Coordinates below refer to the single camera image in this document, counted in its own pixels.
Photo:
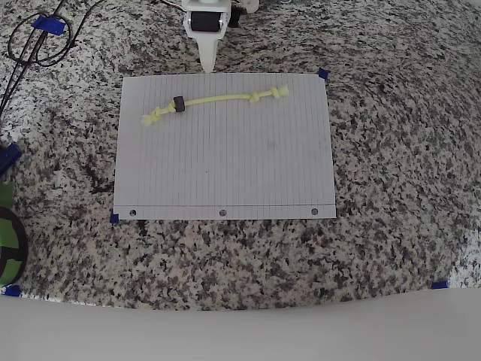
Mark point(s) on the green filament spool black rim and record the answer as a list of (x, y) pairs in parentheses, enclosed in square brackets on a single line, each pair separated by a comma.
[(7, 233)]

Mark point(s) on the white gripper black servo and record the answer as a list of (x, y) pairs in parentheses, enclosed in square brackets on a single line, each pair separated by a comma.
[(205, 23)]

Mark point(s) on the blue plastic clamp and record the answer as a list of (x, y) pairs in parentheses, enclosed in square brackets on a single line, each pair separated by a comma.
[(9, 156)]

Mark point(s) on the lined paper sheet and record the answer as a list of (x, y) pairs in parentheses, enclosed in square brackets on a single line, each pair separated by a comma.
[(244, 169)]

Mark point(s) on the green tape scrap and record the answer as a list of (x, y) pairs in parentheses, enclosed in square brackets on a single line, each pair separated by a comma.
[(5, 193)]

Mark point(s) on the black hex nut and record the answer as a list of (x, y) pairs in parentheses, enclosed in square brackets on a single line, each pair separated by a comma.
[(179, 104)]

